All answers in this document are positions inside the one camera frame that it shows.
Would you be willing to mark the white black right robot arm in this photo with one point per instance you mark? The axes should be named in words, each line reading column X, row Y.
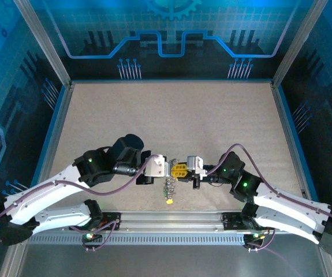
column 287, row 199

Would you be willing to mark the green key tag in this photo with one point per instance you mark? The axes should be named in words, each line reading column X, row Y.
column 164, row 192

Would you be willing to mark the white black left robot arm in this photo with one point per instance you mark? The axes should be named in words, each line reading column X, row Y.
column 47, row 190

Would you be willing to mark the grey keyring with small rings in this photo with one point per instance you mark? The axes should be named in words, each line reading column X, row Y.
column 170, row 187

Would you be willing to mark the aluminium side rail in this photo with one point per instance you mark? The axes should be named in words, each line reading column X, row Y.
column 58, row 127
column 287, row 127

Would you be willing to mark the LED connector board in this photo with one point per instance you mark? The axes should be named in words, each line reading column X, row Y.
column 89, row 236
column 255, row 236

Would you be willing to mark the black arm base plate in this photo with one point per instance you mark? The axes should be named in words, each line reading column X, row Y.
column 229, row 222
column 108, row 216

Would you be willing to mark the thin aluminium cross rail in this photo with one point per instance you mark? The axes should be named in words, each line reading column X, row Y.
column 171, row 81

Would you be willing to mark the aluminium frame post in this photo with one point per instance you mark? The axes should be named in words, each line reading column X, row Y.
column 43, row 43
column 298, row 43

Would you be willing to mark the yellow key tag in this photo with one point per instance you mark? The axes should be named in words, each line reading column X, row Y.
column 169, row 202

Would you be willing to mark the grey metal sheet panel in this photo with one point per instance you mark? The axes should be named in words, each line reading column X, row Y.
column 168, row 262

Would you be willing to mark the aluminium mounting rail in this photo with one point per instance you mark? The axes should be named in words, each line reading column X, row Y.
column 168, row 220

